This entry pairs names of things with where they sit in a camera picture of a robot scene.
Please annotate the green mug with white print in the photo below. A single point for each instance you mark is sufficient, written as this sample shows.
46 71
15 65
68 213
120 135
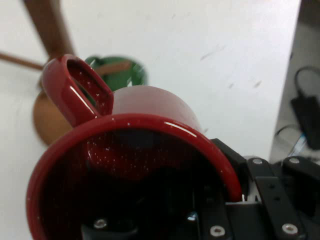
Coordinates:
137 75

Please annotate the black power adapter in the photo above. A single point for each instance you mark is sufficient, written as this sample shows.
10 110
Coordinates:
307 117

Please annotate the red speckled mug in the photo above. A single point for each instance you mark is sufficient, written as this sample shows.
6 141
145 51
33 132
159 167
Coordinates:
150 107

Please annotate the brown wooden mug tree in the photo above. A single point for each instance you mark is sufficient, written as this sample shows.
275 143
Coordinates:
50 30

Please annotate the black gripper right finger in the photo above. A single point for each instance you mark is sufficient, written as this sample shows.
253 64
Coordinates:
270 195

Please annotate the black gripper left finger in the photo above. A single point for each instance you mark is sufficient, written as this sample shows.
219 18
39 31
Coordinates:
100 231

